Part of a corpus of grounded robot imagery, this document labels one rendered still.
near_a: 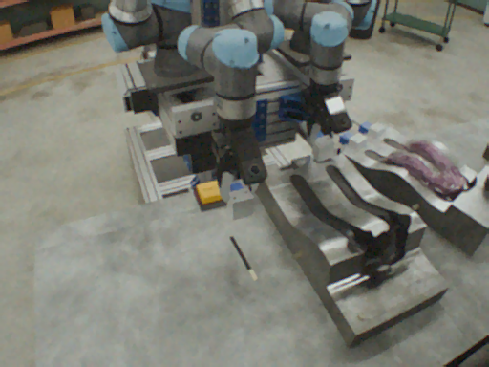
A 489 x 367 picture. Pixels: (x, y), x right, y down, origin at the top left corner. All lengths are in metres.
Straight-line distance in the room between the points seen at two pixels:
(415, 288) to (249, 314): 0.36
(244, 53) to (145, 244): 0.54
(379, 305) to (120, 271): 0.58
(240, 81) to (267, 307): 0.47
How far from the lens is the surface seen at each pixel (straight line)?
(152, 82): 1.11
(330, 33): 0.78
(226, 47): 0.60
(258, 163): 0.66
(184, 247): 0.90
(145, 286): 0.85
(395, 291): 0.81
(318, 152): 0.98
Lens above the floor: 1.50
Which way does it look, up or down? 41 degrees down
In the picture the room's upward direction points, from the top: straight up
